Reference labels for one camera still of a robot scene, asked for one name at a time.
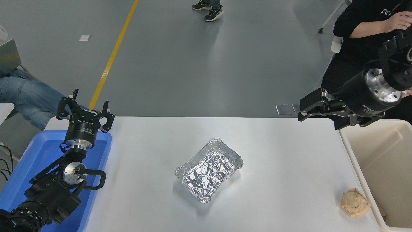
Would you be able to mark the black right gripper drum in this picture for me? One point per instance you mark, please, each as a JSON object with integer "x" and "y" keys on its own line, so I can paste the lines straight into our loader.
{"x": 357, "y": 96}

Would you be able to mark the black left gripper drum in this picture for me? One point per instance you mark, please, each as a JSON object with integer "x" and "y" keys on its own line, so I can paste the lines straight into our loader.
{"x": 82, "y": 129}

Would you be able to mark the crinkled silver foil tray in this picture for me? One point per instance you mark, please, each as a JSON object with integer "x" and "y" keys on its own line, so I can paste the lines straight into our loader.
{"x": 209, "y": 170}

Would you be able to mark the person's right forearm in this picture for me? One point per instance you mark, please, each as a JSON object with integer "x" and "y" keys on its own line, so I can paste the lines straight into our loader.
{"x": 367, "y": 30}

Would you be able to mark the grey metal floor plate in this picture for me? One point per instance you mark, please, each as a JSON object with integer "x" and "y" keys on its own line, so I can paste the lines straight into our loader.
{"x": 283, "y": 109}
{"x": 295, "y": 108}

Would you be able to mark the person's right hand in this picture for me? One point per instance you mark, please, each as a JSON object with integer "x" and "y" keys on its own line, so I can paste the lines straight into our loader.
{"x": 397, "y": 21}

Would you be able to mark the person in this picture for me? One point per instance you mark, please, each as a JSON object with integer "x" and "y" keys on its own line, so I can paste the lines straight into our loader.
{"x": 360, "y": 48}
{"x": 29, "y": 96}
{"x": 214, "y": 13}

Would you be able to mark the blue plastic tray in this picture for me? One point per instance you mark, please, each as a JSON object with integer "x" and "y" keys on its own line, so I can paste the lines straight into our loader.
{"x": 42, "y": 151}

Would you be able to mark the large pale plastic bin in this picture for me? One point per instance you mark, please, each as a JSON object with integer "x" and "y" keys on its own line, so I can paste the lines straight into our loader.
{"x": 386, "y": 161}

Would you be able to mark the white side table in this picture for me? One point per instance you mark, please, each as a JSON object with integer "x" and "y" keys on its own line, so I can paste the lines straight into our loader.
{"x": 5, "y": 111}

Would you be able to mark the white paper scrap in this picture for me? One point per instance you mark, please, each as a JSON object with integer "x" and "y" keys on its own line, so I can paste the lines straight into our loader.
{"x": 84, "y": 37}

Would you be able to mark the white rolling chair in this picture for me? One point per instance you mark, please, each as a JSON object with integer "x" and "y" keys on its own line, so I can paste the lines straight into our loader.
{"x": 321, "y": 30}

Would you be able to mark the grey laptop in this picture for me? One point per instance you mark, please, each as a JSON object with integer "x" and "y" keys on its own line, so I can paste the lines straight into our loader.
{"x": 9, "y": 58}

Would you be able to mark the crumpled tan paper ball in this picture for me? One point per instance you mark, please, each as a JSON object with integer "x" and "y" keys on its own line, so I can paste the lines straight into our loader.
{"x": 355, "y": 203}

